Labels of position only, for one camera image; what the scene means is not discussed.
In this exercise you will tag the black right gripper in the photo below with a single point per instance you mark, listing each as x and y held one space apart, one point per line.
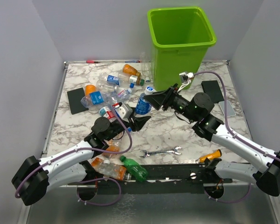
165 97

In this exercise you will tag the small orange bottle left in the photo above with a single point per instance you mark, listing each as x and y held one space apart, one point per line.
89 89

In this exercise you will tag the orange bottle at front edge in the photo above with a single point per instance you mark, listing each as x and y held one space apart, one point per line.
106 168

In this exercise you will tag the black flat box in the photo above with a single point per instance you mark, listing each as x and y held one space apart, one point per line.
212 89
74 97

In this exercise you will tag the clear bottle light-blue label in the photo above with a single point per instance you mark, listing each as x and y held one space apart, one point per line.
95 100

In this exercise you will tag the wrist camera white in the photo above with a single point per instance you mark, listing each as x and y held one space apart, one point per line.
123 111
186 79

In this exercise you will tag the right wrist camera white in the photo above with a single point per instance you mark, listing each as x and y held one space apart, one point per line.
186 79

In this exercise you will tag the orange handle screwdriver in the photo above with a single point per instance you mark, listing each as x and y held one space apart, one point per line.
214 155

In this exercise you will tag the black flat box right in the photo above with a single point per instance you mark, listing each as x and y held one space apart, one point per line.
212 89

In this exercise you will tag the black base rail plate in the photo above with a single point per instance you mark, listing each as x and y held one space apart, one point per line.
178 178

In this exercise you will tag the green plastic bin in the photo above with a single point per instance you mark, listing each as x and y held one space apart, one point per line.
181 36

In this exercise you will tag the tall clear bottle by bin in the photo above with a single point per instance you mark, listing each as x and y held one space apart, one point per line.
145 67

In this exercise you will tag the silver open-end wrench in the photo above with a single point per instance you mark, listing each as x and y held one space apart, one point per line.
174 150

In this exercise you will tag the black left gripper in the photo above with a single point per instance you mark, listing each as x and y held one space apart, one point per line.
138 122

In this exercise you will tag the crushed orange bottle front left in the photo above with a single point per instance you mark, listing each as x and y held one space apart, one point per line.
114 146

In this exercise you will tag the green plastic bottle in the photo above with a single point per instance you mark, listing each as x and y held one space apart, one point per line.
134 168

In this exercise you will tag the red marker pen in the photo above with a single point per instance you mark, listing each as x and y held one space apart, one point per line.
92 61

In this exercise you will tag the orange juice bottle back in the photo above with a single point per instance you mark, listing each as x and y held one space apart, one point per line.
130 70

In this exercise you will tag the black flat box left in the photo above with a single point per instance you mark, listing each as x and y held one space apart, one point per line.
74 97

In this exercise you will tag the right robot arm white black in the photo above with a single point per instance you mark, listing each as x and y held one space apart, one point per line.
263 167

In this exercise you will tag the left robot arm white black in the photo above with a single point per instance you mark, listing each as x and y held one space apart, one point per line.
36 177

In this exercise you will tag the blue label water bottle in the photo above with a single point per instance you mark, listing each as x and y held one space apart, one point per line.
143 107

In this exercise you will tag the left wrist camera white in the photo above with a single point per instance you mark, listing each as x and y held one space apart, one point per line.
123 111

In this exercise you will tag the clear bottle blue label back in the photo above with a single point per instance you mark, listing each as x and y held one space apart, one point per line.
110 79

